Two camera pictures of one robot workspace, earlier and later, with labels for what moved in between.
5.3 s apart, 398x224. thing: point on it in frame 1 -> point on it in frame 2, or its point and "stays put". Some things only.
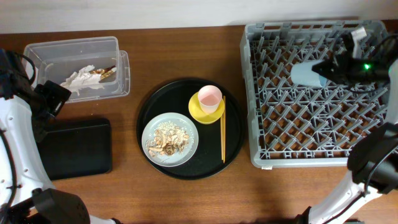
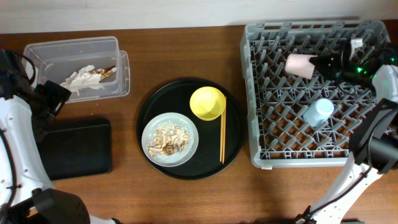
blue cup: (302, 74) -> (318, 112)
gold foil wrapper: (104, 72) stays put
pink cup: (209, 97) -> (300, 65)
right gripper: (337, 69) stays put
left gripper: (58, 94) stays put
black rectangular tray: (78, 147) stays put
